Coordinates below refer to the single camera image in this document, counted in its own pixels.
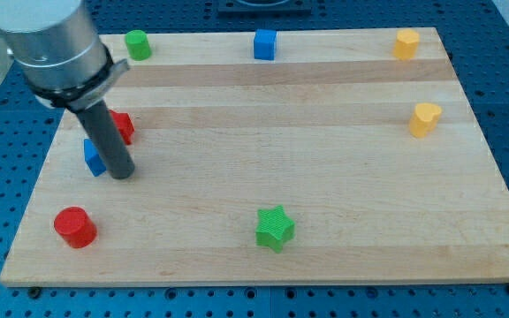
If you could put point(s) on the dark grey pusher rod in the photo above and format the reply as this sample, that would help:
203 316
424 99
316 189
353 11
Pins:
101 129

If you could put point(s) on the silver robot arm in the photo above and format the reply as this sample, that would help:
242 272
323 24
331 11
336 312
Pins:
67 66

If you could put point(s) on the red star block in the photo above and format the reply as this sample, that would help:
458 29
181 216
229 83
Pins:
124 125

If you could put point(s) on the green star block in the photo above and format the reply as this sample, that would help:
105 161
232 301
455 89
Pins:
274 228

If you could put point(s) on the blue triangular block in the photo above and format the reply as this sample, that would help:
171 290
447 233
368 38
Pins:
92 158

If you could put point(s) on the red cylinder block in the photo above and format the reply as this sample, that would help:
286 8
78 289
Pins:
75 227

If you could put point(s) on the green cylinder block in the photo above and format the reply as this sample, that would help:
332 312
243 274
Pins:
136 42

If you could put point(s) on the wooden board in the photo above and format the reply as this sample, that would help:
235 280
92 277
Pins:
321 130

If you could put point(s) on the dark mounting plate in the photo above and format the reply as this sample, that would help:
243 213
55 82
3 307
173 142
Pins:
231 8

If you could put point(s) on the blue cube block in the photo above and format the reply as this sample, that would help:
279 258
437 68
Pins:
264 44

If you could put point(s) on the yellow hexagon block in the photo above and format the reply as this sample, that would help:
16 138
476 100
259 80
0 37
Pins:
406 44

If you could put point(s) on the yellow heart block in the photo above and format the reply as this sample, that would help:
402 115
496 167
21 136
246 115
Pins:
424 119

